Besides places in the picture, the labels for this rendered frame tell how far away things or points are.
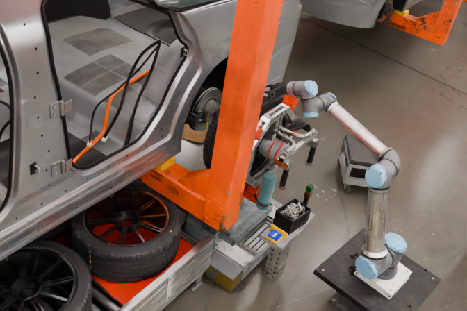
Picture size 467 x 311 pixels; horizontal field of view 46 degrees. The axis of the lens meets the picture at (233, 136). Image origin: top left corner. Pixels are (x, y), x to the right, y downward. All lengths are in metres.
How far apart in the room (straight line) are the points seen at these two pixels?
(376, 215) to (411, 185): 1.97
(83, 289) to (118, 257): 0.29
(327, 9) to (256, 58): 3.21
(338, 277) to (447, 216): 1.63
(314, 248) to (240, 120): 1.61
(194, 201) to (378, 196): 1.08
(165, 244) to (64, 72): 1.34
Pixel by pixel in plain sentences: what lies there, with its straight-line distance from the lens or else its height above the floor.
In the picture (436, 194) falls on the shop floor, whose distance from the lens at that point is 5.16.
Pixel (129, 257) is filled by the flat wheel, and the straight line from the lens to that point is 3.20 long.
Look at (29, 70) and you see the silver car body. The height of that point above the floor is 1.67.
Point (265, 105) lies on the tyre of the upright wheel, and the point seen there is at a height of 1.16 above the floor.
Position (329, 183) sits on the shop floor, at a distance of 4.81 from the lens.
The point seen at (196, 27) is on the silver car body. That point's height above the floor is 1.61.
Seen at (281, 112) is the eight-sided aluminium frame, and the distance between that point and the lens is 3.41.
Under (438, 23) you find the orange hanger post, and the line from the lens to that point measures 6.76.
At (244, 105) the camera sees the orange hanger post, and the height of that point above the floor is 1.42.
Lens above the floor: 2.86
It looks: 34 degrees down
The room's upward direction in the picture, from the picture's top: 10 degrees clockwise
